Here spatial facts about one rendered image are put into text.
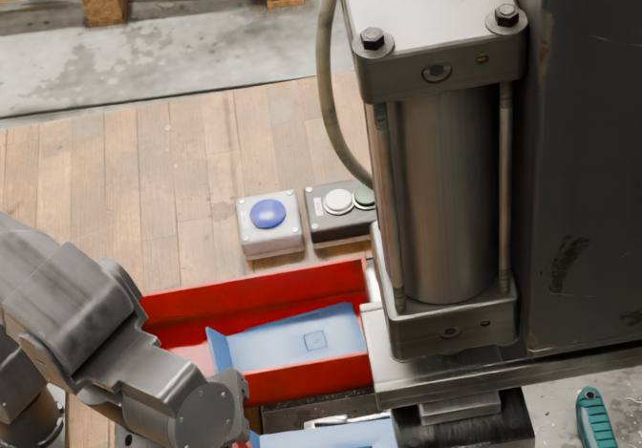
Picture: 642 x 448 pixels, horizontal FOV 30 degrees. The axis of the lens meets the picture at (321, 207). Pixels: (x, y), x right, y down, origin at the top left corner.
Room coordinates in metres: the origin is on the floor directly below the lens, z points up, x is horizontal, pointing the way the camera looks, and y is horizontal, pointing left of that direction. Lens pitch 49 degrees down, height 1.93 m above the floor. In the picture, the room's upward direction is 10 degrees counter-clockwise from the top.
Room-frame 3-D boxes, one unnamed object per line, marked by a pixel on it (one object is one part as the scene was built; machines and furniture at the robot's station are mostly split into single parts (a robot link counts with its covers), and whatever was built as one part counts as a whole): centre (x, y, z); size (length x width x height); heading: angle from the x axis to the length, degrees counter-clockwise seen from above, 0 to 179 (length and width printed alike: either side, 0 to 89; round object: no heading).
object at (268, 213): (0.86, 0.06, 0.93); 0.04 x 0.04 x 0.02
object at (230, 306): (0.70, 0.09, 0.93); 0.25 x 0.12 x 0.06; 90
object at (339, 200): (0.86, -0.02, 0.93); 0.03 x 0.03 x 0.02
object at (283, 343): (0.69, 0.06, 0.92); 0.15 x 0.07 x 0.03; 97
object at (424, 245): (0.50, -0.08, 1.37); 0.11 x 0.09 x 0.30; 0
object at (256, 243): (0.86, 0.06, 0.90); 0.07 x 0.07 x 0.06; 0
